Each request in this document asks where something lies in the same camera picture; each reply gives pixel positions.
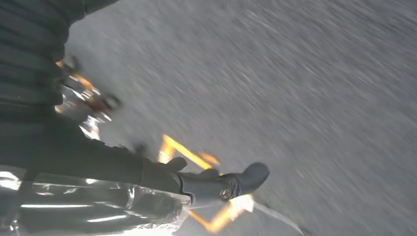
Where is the yellow floor tape square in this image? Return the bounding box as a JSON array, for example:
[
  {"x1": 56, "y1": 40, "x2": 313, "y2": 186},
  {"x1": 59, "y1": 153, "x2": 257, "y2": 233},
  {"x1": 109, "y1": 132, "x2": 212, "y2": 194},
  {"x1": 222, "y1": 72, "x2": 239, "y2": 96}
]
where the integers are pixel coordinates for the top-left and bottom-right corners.
[{"x1": 158, "y1": 134, "x2": 255, "y2": 234}]

